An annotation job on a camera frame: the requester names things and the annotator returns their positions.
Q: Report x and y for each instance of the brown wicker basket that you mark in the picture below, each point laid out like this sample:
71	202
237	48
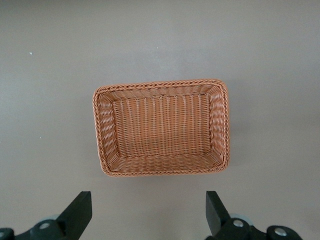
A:
162	130

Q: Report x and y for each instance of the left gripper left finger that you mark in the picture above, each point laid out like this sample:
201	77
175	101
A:
77	212

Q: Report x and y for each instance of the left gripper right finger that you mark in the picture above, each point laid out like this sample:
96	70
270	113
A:
217	215

